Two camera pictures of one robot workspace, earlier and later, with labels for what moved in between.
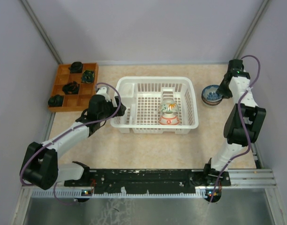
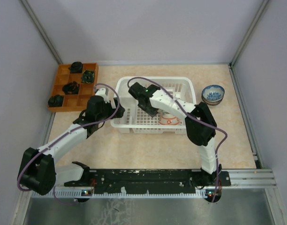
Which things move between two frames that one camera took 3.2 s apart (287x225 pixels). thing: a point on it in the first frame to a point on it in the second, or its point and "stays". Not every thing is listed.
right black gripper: [221, 91] to [152, 111]
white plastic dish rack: [141, 97] stays
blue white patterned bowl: [209, 93] stays
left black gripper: [122, 112] stays
